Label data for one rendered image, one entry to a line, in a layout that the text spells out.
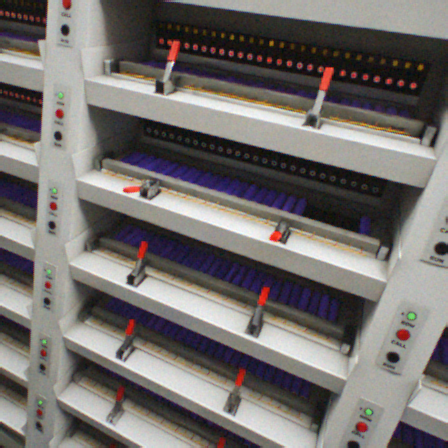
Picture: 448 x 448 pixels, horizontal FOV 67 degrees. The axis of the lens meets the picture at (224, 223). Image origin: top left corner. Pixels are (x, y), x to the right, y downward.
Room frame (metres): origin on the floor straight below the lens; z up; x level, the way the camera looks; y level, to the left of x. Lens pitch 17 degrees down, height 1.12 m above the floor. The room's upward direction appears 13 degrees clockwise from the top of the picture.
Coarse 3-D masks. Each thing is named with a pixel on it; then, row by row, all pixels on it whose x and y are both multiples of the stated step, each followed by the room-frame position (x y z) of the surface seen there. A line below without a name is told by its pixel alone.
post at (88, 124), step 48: (48, 0) 0.69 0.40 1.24; (96, 0) 0.68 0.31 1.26; (144, 0) 0.81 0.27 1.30; (48, 48) 0.69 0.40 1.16; (144, 48) 0.83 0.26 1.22; (48, 96) 0.68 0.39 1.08; (48, 144) 0.68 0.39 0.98; (48, 240) 0.68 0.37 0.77; (48, 384) 0.67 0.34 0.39; (48, 432) 0.67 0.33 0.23
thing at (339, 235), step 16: (112, 160) 0.71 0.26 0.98; (128, 176) 0.68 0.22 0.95; (144, 176) 0.67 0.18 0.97; (160, 176) 0.67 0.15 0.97; (192, 192) 0.64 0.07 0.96; (208, 192) 0.63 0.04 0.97; (224, 208) 0.61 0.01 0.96; (240, 208) 0.61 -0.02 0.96; (256, 208) 0.60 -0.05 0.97; (272, 208) 0.60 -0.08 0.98; (304, 224) 0.57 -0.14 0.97; (320, 224) 0.57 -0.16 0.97; (336, 240) 0.56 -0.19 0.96; (352, 240) 0.55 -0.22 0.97; (368, 240) 0.55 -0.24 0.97
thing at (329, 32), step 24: (192, 24) 0.82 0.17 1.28; (216, 24) 0.81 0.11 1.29; (240, 24) 0.79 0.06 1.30; (264, 24) 0.78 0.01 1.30; (288, 24) 0.76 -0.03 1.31; (312, 24) 0.75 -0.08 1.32; (336, 24) 0.74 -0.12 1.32; (360, 48) 0.72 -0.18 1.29; (384, 48) 0.71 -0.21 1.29; (408, 48) 0.70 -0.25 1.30; (432, 48) 0.69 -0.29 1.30; (432, 72) 0.68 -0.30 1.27; (432, 96) 0.68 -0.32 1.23; (384, 192) 0.69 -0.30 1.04; (384, 216) 0.68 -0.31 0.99; (336, 288) 0.69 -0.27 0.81
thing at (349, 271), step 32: (96, 160) 0.69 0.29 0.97; (224, 160) 0.75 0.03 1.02; (96, 192) 0.65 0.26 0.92; (352, 192) 0.67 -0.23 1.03; (160, 224) 0.62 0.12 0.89; (192, 224) 0.59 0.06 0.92; (224, 224) 0.58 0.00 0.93; (256, 224) 0.59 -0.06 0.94; (384, 224) 0.65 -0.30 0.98; (256, 256) 0.56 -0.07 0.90; (288, 256) 0.54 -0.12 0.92; (320, 256) 0.53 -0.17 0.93; (352, 256) 0.54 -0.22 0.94; (384, 256) 0.53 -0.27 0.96; (352, 288) 0.51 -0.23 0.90; (384, 288) 0.49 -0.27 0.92
